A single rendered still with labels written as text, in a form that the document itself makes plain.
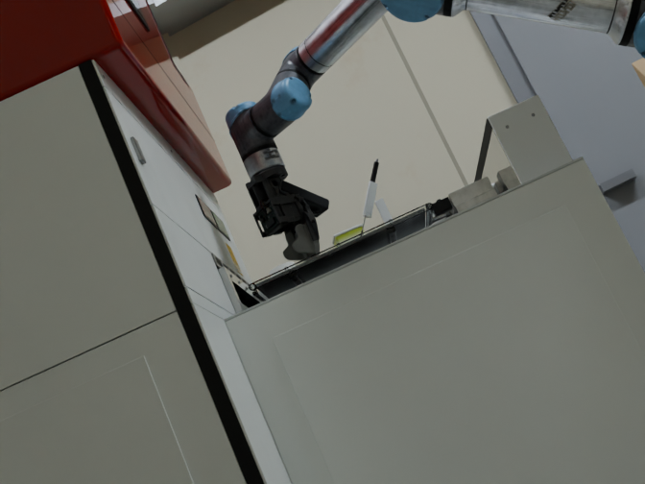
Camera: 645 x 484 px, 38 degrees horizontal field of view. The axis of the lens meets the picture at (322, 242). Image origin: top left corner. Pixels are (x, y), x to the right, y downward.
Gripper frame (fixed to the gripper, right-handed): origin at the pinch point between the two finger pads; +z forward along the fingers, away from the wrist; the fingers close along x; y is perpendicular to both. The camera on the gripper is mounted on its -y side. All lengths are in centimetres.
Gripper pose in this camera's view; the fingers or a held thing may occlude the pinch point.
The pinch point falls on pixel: (317, 262)
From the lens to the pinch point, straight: 183.3
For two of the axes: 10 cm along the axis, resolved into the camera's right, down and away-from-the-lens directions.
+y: -7.6, 1.8, -6.2
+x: 5.1, -4.2, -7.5
